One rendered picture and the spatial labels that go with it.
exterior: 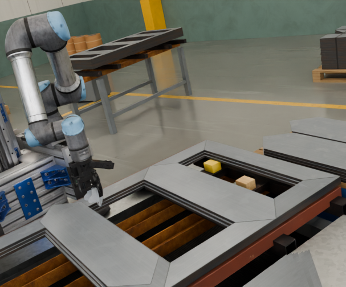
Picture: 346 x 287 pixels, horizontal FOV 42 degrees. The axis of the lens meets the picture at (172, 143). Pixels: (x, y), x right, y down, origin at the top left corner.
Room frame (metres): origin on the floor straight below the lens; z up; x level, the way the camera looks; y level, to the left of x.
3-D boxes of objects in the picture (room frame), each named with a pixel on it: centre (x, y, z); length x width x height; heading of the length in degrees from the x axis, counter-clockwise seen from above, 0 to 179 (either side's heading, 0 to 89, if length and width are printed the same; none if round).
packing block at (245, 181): (1.58, -0.25, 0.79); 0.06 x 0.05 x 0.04; 32
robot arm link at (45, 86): (2.08, 0.55, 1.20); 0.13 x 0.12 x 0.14; 99
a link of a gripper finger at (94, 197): (1.56, 0.34, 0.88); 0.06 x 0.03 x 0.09; 122
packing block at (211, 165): (1.81, -0.15, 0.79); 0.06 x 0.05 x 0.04; 32
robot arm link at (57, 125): (1.67, 0.37, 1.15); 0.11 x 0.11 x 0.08; 9
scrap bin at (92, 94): (7.09, 1.16, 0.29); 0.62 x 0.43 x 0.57; 59
